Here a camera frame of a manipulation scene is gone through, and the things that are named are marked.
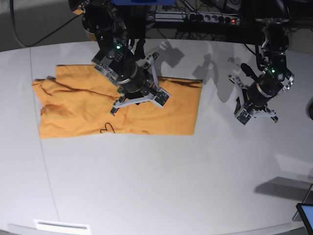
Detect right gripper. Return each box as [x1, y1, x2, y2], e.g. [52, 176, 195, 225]
[92, 50, 139, 88]

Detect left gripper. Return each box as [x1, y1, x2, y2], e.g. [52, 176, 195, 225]
[234, 73, 284, 117]

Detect yellow T-shirt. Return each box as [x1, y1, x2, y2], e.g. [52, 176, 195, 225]
[32, 65, 202, 139]

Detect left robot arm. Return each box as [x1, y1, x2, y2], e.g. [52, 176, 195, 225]
[229, 0, 294, 124]

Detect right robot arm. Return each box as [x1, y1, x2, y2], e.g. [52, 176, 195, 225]
[68, 0, 157, 99]

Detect white power strip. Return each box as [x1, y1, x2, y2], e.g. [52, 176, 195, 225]
[155, 11, 240, 25]

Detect computer monitor with stand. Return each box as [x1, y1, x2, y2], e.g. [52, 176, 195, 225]
[254, 176, 313, 235]

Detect white paper label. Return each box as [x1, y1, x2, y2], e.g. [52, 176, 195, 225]
[34, 219, 91, 235]

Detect black cables under table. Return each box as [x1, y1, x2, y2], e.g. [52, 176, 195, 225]
[144, 0, 235, 41]

